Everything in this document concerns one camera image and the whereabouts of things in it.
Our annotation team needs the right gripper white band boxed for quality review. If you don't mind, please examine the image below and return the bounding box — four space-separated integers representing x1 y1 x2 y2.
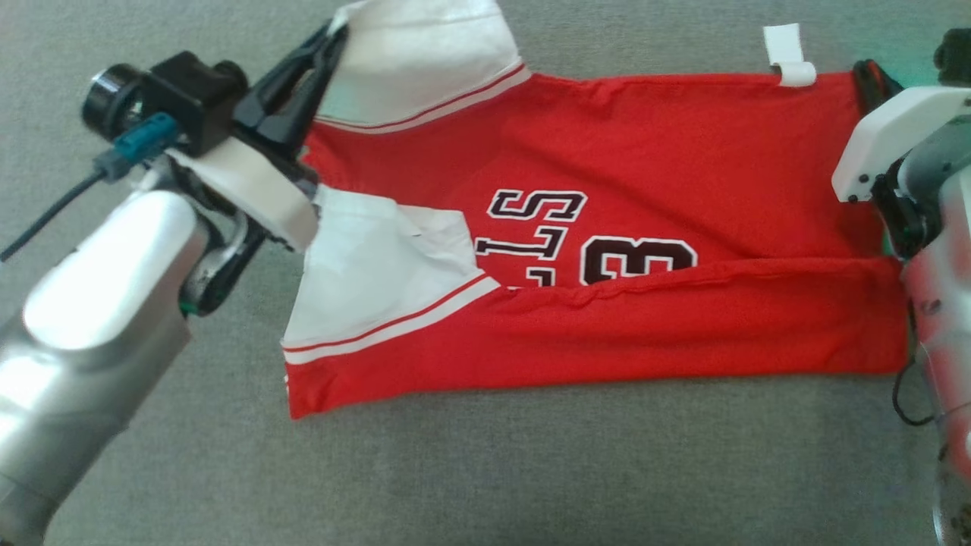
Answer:
831 58 971 204

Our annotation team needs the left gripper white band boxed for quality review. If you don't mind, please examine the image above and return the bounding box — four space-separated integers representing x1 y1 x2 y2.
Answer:
167 22 350 252

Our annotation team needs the red Bulls jersey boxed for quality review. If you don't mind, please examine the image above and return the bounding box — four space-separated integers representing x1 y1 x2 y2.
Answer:
281 0 911 420

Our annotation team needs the teal left cable connector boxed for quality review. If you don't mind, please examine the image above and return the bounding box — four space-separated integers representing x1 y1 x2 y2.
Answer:
95 112 179 183

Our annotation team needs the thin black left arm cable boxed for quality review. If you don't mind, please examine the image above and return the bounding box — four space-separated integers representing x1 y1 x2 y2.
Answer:
0 171 107 262

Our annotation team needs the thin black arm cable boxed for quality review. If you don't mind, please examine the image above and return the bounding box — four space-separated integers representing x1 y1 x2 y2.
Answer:
0 171 107 262
891 356 935 427

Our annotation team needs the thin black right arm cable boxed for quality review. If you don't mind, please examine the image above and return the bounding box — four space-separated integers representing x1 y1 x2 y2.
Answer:
891 356 935 427

